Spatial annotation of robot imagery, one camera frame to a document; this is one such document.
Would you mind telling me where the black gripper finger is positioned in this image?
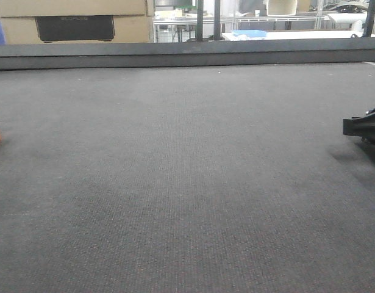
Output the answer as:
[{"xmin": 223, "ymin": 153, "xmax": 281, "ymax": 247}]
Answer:
[{"xmin": 343, "ymin": 108, "xmax": 375, "ymax": 144}]

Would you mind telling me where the white table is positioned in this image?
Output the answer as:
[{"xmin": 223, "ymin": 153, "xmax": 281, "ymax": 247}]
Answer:
[{"xmin": 223, "ymin": 31, "xmax": 363, "ymax": 41}]

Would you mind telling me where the blue tray on white table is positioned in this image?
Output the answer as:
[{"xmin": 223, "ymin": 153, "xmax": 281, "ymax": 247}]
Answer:
[{"xmin": 231, "ymin": 30, "xmax": 267, "ymax": 40}]

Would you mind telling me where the cardboard box with black panel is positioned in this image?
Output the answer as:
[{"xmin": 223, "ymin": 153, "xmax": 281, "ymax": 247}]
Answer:
[{"xmin": 0, "ymin": 15, "xmax": 153, "ymax": 45}]

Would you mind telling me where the upper cardboard box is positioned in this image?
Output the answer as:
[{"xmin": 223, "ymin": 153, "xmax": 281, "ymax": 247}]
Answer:
[{"xmin": 0, "ymin": 0, "xmax": 154, "ymax": 17}]

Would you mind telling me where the black vertical post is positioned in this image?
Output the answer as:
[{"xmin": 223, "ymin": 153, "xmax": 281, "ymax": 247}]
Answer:
[
  {"xmin": 213, "ymin": 0, "xmax": 221, "ymax": 40},
  {"xmin": 196, "ymin": 0, "xmax": 204, "ymax": 42}
]

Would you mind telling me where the dark grey table edge rail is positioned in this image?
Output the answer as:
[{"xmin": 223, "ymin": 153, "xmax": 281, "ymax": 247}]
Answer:
[{"xmin": 0, "ymin": 37, "xmax": 375, "ymax": 71}]

